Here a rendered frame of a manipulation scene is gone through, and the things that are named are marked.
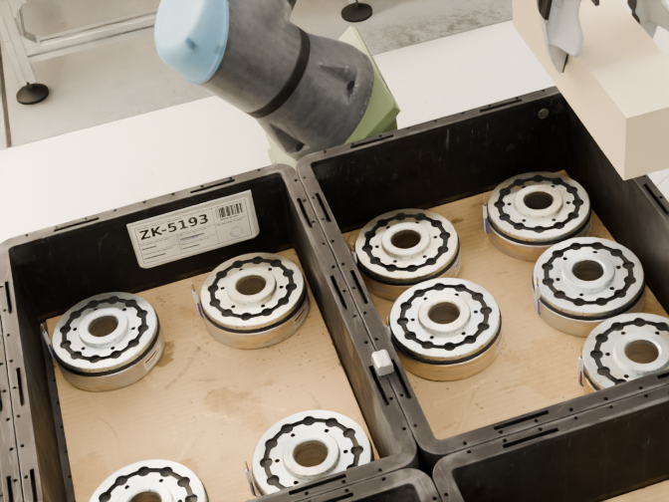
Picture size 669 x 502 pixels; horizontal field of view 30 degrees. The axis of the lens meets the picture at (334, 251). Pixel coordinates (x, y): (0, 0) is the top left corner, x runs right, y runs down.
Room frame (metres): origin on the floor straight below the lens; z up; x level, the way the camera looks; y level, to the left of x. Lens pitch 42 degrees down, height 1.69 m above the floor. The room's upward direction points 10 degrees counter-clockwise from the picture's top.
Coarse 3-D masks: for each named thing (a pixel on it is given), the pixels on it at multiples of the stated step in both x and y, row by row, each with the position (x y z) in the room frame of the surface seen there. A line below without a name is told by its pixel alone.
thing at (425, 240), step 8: (400, 224) 0.93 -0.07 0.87; (408, 224) 0.92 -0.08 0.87; (416, 224) 0.92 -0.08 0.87; (384, 232) 0.92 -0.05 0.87; (392, 232) 0.92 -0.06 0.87; (400, 232) 0.92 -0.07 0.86; (408, 232) 0.92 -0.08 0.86; (416, 232) 0.91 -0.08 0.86; (424, 232) 0.91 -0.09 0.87; (384, 240) 0.91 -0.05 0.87; (424, 240) 0.90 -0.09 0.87; (384, 248) 0.90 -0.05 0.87; (392, 248) 0.89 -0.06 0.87; (416, 248) 0.89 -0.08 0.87; (424, 248) 0.89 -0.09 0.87; (392, 256) 0.89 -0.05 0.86; (400, 256) 0.88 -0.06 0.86; (408, 256) 0.88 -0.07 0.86; (416, 256) 0.88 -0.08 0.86
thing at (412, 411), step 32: (544, 96) 1.01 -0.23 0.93; (416, 128) 0.99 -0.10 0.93; (320, 160) 0.97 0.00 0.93; (320, 192) 0.92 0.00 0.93; (640, 192) 0.85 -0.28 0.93; (320, 224) 0.88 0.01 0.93; (352, 288) 0.78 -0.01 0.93; (640, 384) 0.62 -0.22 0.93; (416, 416) 0.63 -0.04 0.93; (544, 416) 0.61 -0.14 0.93; (448, 448) 0.59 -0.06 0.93
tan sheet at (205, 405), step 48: (192, 288) 0.92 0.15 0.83; (192, 336) 0.86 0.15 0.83; (144, 384) 0.80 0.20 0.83; (192, 384) 0.79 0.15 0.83; (240, 384) 0.78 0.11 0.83; (288, 384) 0.77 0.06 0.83; (336, 384) 0.76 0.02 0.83; (96, 432) 0.76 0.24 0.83; (144, 432) 0.75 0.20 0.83; (192, 432) 0.74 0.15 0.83; (240, 432) 0.73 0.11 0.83; (96, 480) 0.70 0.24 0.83; (240, 480) 0.67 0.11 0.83
